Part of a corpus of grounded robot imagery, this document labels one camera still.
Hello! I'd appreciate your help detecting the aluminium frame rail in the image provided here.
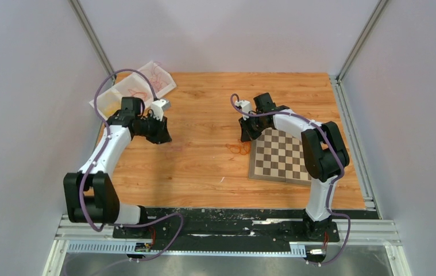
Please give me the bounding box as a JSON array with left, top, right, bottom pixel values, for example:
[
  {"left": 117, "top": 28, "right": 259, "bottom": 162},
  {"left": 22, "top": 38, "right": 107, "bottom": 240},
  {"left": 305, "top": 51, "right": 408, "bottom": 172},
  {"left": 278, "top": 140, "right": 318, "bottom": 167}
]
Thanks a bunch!
[{"left": 55, "top": 216, "right": 401, "bottom": 257}]

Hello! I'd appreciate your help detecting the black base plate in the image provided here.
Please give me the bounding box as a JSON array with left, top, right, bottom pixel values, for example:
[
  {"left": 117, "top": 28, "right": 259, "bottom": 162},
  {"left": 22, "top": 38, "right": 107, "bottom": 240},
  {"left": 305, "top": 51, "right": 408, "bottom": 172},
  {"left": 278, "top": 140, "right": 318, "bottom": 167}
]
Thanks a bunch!
[{"left": 107, "top": 206, "right": 380, "bottom": 253}]

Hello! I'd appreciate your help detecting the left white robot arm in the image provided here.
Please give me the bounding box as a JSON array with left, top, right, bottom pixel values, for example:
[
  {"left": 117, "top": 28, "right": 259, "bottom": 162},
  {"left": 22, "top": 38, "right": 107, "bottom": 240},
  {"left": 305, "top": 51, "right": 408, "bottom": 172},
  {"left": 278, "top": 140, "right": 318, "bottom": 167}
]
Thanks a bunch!
[{"left": 63, "top": 97, "right": 172, "bottom": 238}]

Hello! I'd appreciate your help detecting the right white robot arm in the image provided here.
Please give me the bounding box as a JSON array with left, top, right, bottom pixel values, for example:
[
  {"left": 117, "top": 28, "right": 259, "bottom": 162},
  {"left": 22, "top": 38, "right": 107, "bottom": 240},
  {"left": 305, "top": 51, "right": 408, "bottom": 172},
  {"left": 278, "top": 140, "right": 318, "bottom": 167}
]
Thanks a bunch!
[{"left": 230, "top": 93, "right": 350, "bottom": 240}]

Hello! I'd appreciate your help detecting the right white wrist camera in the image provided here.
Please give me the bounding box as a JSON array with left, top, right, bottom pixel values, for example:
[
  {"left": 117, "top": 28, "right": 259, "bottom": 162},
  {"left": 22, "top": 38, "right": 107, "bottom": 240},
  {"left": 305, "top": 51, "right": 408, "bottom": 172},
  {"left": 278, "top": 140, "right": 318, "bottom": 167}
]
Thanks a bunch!
[{"left": 234, "top": 100, "right": 252, "bottom": 121}]

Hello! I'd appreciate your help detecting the orange cable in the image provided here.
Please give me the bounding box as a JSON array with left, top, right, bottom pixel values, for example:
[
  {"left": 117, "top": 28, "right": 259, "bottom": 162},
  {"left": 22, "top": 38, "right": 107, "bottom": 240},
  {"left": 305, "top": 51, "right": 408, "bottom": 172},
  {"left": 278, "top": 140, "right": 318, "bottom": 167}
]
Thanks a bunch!
[
  {"left": 225, "top": 140, "right": 253, "bottom": 156},
  {"left": 126, "top": 87, "right": 149, "bottom": 101}
]

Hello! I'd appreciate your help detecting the purple thin cable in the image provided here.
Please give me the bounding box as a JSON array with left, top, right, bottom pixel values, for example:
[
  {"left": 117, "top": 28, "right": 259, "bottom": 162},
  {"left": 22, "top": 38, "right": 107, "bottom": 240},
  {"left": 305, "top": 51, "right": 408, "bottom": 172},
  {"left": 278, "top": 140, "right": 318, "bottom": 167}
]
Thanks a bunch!
[{"left": 143, "top": 63, "right": 171, "bottom": 92}]

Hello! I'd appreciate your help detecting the white three-compartment tray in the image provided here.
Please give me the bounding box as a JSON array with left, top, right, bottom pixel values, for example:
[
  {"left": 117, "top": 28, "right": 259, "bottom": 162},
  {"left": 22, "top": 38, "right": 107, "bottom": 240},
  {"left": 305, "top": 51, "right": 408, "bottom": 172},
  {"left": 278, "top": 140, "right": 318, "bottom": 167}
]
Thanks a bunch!
[{"left": 97, "top": 61, "right": 177, "bottom": 120}]

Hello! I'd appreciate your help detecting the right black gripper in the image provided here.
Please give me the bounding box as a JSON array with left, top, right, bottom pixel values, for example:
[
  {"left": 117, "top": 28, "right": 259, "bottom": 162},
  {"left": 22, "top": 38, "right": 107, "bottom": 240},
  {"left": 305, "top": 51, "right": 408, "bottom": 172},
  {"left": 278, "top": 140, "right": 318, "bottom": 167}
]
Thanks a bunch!
[{"left": 239, "top": 113, "right": 269, "bottom": 143}]

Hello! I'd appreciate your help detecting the wooden chessboard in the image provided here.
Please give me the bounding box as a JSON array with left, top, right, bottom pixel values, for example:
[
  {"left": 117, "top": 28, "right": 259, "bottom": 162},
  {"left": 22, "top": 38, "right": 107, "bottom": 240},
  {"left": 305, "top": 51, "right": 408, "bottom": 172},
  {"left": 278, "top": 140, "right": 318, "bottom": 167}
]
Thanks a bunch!
[{"left": 248, "top": 128, "right": 311, "bottom": 186}]

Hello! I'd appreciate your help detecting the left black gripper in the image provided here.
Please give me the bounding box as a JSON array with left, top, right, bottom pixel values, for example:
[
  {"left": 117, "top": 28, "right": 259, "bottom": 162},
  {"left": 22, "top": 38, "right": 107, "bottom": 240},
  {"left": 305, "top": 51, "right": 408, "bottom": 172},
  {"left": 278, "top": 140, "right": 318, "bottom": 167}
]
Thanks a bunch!
[{"left": 135, "top": 113, "right": 172, "bottom": 145}]

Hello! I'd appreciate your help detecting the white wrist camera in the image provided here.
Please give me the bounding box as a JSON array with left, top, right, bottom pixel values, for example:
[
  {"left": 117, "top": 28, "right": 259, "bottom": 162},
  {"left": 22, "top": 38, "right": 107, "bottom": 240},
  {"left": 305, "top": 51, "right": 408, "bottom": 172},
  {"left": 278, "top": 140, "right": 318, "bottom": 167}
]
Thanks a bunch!
[
  {"left": 150, "top": 98, "right": 171, "bottom": 121},
  {"left": 234, "top": 100, "right": 252, "bottom": 121}
]

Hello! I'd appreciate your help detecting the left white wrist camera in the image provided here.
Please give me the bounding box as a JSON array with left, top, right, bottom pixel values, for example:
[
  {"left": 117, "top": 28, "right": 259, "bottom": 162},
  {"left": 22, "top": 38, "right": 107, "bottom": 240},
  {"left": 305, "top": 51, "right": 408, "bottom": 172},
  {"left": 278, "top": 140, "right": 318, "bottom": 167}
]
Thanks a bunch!
[{"left": 150, "top": 98, "right": 171, "bottom": 121}]

